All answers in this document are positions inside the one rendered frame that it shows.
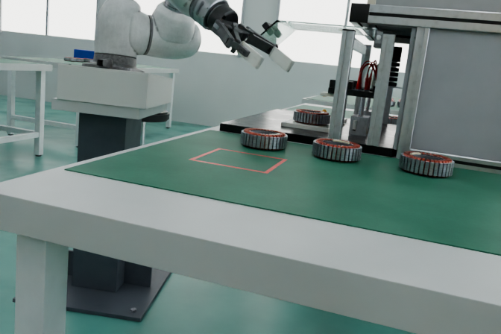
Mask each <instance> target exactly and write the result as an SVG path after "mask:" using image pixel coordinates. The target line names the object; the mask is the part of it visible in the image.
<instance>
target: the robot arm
mask: <svg viewBox="0 0 501 334"><path fill-rule="evenodd" d="M195 21H196V22H197V23H198V24H199V25H200V26H202V27H203V28H204V29H205V30H209V31H212V32H213V33H214V34H215V35H216V36H218V37H219V38H220V40H221V41H222V42H223V44H224V46H225V47H226V48H230V47H231V50H230V52H231V53H233V54H235V52H237V53H238V54H239V55H240V56H242V57H243V58H244V59H245V60H246V61H248V62H249V64H251V65H252V66H253V67H254V68H255V69H259V67H260V66H261V64H262V62H263V60H264V57H263V56H262V55H260V54H259V53H258V52H257V51H255V50H254V49H253V48H251V47H250V46H249V45H248V44H251V45H252V46H254V47H256V48H258V49H259V50H261V51H264V52H265V53H266V54H269V55H268V56H269V57H270V58H271V59H272V60H273V61H274V62H275V63H277V64H278V65H279V66H280V67H282V68H283V69H284V70H286V71H287V72H289V71H290V69H291V67H292V66H293V65H294V61H293V60H292V59H291V58H289V57H288V56H287V55H285V54H284V53H283V52H281V50H279V49H278V48H279V46H278V44H276V45H275V44H274V43H272V42H271V41H270V40H267V39H266V38H264V37H263V36H262V35H260V34H258V33H257V32H255V31H254V30H252V29H251V28H250V27H248V26H246V27H245V26H244V25H243V24H241V23H239V17H238V14H237V12H236V11H235V10H233V9H232V8H231V7H230V6H229V3H228V2H227V0H165V1H162V2H161V3H159V4H158V5H157V7H156V9H155V10H154V12H153V13H152V15H148V14H146V13H143V12H141V7H140V5H139V4H138V3H137V1H134V0H106V1H105V2H104V4H103V5H102V7H101V9H100V11H99V13H98V17H97V20H96V25H95V42H94V44H95V52H94V57H93V62H92V63H82V66H87V67H95V68H102V69H116V70H124V71H132V72H144V71H142V70H140V69H138V68H137V67H136V56H137V55H147V56H150V57H157V58H162V59H170V60H179V59H184V58H188V57H191V56H193V55H194V54H196V53H197V52H198V50H199V48H200V46H201V31H200V29H199V27H198V26H197V24H195ZM246 38H247V39H246ZM245 39H246V40H245ZM241 42H242V43H241Z"/></svg>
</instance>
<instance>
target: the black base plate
mask: <svg viewBox="0 0 501 334"><path fill-rule="evenodd" d="M293 115H294V111H291V110H281V109H276V110H270V111H267V112H264V113H258V114H255V115H252V116H246V117H243V118H240V119H234V120H231V121H228V122H222V123H220V129H219V130H220V131H226V132H231V133H240V134H241V132H242V130H244V129H245V128H260V129H262V128H263V129H270V130H278V131H281V132H284V133H285V134H286V135H287V136H288V139H287V141H290V142H299V143H303V144H309V145H313V141H314V140H316V139H320V138H328V135H329V133H325V132H320V131H314V130H305V129H300V128H294V127H284V126H281V122H284V121H286V120H288V119H292V118H293ZM396 126H397V125H391V124H382V131H381V136H380V141H379V147H377V146H374V145H367V140H368V134H367V135H366V136H358V135H353V134H349V128H350V119H347V121H346V122H345V125H342V131H341V140H344V141H351V142H355V143H358V144H360V146H362V153H367V154H376V155H382V156H387V157H391V155H392V151H393V145H394V135H395V131H396Z"/></svg>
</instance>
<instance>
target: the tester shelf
mask: <svg viewBox="0 0 501 334"><path fill-rule="evenodd" d="M349 22H350V23H351V24H352V25H354V26H357V27H366V28H378V29H379V30H380V31H381V32H389V33H396V39H395V43H400V44H409V43H410V42H409V40H410V37H411V32H412V27H413V28H416V30H417V27H422V28H434V29H443V30H453V31H472V32H481V33H491V34H501V13H492V12H481V11H469V10H448V9H437V8H425V7H404V6H392V5H381V4H362V3H351V8H350V18H349Z"/></svg>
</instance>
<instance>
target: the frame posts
mask: <svg viewBox="0 0 501 334"><path fill-rule="evenodd" d="M355 34H356V31H355V30H353V29H342V35H341V46H340V52H339V58H338V68H337V74H336V80H335V90H334V96H333V106H332V112H331V118H330V129H329V135H328V139H337V140H339V139H341V131H342V125H343V120H344V110H345V104H346V98H347V88H348V83H349V77H350V67H351V61H352V56H353V45H354V40H355ZM395 39H396V33H389V32H383V36H382V46H381V51H380V56H379V65H378V71H377V77H376V86H375V91H374V100H373V106H372V111H371V120H370V126H369V131H368V140H367V145H374V146H377V147H379V141H380V136H381V131H382V124H388V117H389V113H390V107H391V98H392V93H393V88H391V87H390V86H389V85H388V82H394V81H389V78H390V77H392V78H395V77H394V76H390V72H391V67H394V66H391V63H392V58H393V53H394V44H395ZM366 46H367V47H368V56H364V55H362V59H361V64H360V68H361V67H362V65H363V63H364V62H365V61H367V60H370V58H371V48H372V45H366ZM368 68H369V65H367V66H366V67H365V68H364V69H363V71H362V87H363V81H364V77H365V73H366V71H367V69H368ZM360 102H361V97H356V100H355V106H354V111H353V114H359V108H360Z"/></svg>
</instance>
